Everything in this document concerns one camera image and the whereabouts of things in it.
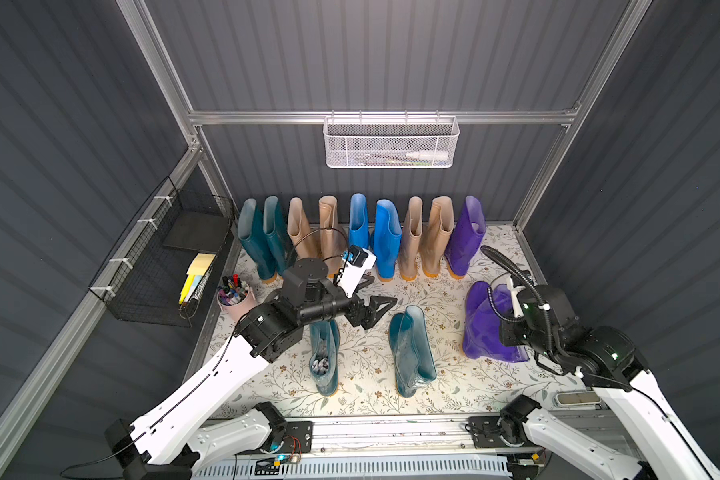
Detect white wire mesh basket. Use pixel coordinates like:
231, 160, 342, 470
322, 114, 460, 169

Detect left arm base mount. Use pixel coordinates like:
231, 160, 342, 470
258, 420, 314, 456

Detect yellow sticky notes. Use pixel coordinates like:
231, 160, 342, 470
179, 253, 216, 305

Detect pink pen cup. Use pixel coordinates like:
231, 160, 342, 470
216, 274, 258, 324

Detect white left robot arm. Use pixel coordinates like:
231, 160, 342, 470
105, 245, 397, 479

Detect beige boot back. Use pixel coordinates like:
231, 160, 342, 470
318, 195, 347, 278
287, 197, 321, 258
398, 196, 423, 281
419, 196, 455, 277

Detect blue boot back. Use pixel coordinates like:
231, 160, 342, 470
372, 199, 402, 281
348, 193, 370, 249

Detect purple boot front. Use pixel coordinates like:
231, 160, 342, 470
462, 281, 529, 363
444, 196, 486, 279

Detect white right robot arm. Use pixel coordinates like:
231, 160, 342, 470
497, 284, 720, 479

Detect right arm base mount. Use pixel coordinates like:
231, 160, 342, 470
464, 415, 545, 453

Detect teal boot front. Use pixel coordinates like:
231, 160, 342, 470
388, 305, 437, 398
309, 320, 340, 397

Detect white tube in basket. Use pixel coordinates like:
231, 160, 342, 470
405, 150, 450, 163

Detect dark teal boot back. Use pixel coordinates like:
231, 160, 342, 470
238, 198, 277, 283
263, 196, 294, 274

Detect small beige floor device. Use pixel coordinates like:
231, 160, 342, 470
554, 390, 601, 408

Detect black wire wall basket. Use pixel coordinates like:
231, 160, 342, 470
89, 178, 236, 328

